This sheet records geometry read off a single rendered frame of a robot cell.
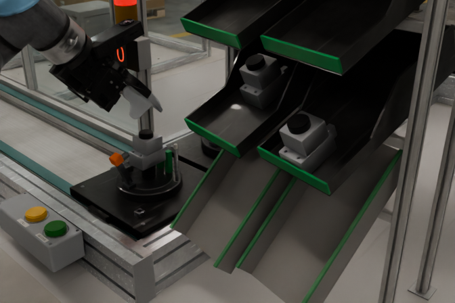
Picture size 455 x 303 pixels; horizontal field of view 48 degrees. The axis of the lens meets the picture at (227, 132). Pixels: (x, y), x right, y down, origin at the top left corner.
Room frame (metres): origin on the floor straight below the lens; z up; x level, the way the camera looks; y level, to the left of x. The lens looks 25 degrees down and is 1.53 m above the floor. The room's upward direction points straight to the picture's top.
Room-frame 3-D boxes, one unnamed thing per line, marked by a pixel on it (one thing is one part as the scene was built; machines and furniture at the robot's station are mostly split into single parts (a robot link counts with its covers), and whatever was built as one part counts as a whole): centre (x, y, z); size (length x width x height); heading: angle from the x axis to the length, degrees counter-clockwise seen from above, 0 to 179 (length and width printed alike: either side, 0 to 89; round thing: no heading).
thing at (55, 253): (0.84, 0.37, 0.93); 0.21 x 0.07 x 0.06; 48
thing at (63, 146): (1.16, 0.37, 0.91); 0.84 x 0.28 x 0.10; 48
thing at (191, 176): (0.94, 0.17, 0.96); 0.24 x 0.24 x 0.02; 48
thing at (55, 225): (0.79, 0.32, 0.96); 0.04 x 0.04 x 0.02
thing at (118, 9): (1.15, 0.23, 1.28); 0.05 x 0.05 x 0.05
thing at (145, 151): (0.95, 0.16, 1.06); 0.08 x 0.04 x 0.07; 139
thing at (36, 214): (0.84, 0.37, 0.96); 0.04 x 0.04 x 0.02
